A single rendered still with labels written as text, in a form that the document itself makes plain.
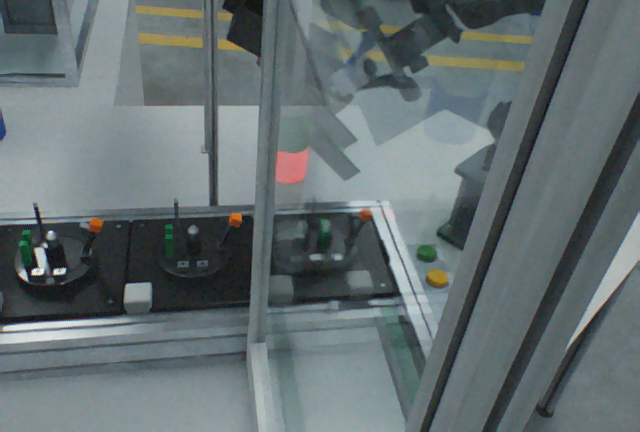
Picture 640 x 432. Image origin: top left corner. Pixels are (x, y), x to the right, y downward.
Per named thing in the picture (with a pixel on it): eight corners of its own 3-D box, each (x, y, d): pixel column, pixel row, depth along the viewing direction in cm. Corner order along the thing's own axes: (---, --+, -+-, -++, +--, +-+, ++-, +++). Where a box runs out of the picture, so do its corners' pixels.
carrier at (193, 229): (251, 222, 134) (252, 174, 126) (262, 308, 116) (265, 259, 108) (132, 226, 129) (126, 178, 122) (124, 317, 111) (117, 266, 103)
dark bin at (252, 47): (347, 75, 140) (366, 48, 136) (350, 105, 130) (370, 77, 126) (233, 12, 131) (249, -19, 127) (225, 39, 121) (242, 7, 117)
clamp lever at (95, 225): (91, 248, 117) (103, 219, 113) (90, 256, 115) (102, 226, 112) (71, 244, 115) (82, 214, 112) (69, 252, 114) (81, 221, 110)
